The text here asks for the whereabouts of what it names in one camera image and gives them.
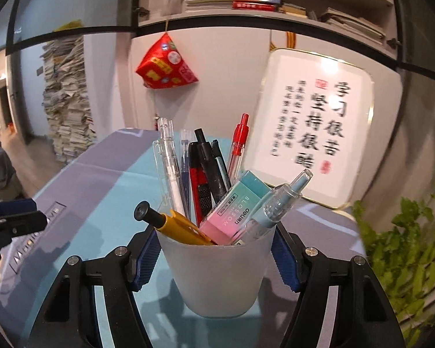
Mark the red books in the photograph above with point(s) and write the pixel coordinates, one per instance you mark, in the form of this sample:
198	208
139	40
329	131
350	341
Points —
255	4

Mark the red hanging pyramid ornament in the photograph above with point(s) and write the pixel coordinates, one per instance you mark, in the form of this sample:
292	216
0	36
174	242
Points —
163	69

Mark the green potted plant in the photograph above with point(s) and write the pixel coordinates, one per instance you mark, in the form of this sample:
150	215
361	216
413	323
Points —
402	253

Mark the frosted plastic cup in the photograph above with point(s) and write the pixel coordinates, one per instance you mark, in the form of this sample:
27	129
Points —
214	279

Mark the black pen blue clip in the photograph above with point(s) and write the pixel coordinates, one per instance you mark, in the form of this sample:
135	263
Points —
223	166

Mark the dark blue gel pen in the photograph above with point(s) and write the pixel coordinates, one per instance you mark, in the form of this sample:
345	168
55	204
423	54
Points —
185	166

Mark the small stack of books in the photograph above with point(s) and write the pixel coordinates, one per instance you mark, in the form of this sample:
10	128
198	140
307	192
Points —
293	10

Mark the framed calligraphy sign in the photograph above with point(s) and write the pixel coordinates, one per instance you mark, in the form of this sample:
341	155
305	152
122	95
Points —
293	134

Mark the blue grey table mat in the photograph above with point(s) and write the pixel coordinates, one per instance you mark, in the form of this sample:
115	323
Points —
105	188

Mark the white bookshelf cabinet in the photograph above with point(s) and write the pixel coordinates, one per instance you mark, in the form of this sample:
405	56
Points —
221	79

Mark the pink teal eraser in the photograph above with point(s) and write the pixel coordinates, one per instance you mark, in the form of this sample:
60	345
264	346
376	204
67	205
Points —
232	210

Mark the tall stack of newspapers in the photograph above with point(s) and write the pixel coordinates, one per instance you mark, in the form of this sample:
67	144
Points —
69	108

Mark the red and black pen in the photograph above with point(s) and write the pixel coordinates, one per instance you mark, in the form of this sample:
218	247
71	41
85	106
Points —
199	185

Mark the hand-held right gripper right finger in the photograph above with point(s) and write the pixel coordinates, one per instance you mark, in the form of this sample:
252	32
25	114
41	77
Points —
284	257

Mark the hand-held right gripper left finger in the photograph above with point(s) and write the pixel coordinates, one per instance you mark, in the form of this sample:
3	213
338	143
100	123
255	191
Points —
145	261

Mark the light blue whale pen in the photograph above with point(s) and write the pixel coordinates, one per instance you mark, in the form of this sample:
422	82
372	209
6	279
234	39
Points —
279	203

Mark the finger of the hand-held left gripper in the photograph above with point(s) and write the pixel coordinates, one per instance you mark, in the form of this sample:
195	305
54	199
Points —
11	207
25	223

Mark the yellow paper sheet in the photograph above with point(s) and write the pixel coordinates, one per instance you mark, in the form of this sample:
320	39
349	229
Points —
68	26

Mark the red gel pen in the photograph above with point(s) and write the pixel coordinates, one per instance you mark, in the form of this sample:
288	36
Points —
239	141

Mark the clear white gel pen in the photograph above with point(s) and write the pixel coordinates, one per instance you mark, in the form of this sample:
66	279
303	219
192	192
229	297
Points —
172	174

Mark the grey sofa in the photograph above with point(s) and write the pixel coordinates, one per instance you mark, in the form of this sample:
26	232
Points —
0	170

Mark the yellow black pen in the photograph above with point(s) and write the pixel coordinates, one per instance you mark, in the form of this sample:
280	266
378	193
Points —
177	224

